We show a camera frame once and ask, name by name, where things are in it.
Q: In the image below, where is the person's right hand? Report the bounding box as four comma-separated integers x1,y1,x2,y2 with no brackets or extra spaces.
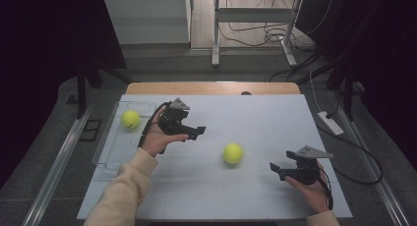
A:
284,172,330,216

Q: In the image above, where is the clear plastic tray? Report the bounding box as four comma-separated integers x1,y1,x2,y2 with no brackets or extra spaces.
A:
91,100,157,182

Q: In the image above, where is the black power cable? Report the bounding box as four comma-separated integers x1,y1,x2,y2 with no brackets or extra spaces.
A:
316,121,385,186

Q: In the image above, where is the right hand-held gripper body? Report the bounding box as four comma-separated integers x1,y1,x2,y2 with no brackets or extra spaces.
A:
285,144,334,187

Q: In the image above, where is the tangle of black cables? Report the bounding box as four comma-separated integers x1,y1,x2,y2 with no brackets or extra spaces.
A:
218,0,318,53

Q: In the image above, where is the aluminium rail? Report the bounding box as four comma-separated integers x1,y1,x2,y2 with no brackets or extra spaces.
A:
22,102,95,226
329,89,411,226

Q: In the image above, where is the white desk frame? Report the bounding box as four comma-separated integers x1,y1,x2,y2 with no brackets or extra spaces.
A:
210,0,305,69

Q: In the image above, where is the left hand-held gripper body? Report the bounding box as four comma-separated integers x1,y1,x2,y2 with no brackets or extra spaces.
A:
157,96,197,138

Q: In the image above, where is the white power strip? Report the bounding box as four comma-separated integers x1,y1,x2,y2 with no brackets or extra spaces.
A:
317,110,345,137

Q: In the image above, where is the person's left hand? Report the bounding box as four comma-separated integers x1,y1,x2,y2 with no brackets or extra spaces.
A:
141,106,190,158

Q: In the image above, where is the white cabinet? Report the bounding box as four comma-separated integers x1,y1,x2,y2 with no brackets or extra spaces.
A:
103,0,192,45

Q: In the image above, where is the black gripper strap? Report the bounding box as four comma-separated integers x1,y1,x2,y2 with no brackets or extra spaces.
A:
137,100,173,155
315,166,334,211

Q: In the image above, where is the black metal stand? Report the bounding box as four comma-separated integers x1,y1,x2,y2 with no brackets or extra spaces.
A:
294,53,366,122
66,63,133,120

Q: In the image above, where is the dark curtain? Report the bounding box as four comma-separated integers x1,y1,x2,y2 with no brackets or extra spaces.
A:
295,0,417,172
0,0,128,190

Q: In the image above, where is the yellow tennis ball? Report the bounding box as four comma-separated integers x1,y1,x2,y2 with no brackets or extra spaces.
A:
121,109,142,130
222,142,245,165

